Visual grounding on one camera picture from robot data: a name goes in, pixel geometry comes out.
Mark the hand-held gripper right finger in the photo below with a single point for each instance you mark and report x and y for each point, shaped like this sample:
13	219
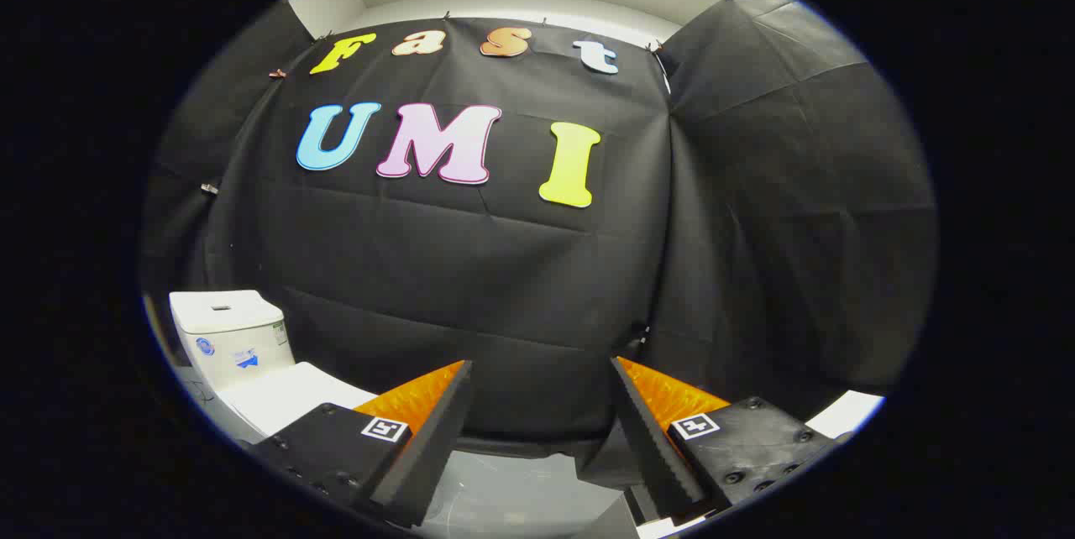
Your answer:
651	447

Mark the black backdrop cloth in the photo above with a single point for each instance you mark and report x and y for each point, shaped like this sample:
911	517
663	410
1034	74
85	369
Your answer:
504	287

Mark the white toilet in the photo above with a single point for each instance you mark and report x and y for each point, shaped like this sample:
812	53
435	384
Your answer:
231	337

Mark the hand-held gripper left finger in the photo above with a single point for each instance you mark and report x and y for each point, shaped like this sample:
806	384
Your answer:
428	447

